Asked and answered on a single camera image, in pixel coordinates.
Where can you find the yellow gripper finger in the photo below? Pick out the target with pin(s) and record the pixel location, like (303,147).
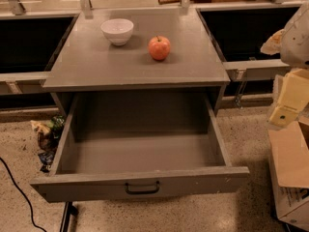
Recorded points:
(290,96)
(273,44)

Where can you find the red apple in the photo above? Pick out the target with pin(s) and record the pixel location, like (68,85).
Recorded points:
(159,48)

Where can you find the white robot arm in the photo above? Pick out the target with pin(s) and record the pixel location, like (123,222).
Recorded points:
(295,41)

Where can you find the grey open top drawer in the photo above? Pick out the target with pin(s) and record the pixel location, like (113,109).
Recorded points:
(94,161)

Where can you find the cardboard box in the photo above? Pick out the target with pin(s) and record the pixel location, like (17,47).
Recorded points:
(289,170)

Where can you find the wooden stick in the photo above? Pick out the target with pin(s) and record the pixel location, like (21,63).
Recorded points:
(162,2)

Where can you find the grey cabinet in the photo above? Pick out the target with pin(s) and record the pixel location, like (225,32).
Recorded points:
(96,80)

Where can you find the white ceramic bowl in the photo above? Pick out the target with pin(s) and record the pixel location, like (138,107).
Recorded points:
(118,31)

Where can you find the pile of snack bags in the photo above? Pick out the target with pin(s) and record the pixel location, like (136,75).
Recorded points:
(48,137)

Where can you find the black cabinet leg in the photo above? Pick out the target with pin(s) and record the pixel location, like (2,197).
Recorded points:
(69,210)

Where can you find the black drawer handle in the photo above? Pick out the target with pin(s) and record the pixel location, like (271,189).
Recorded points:
(142,189)

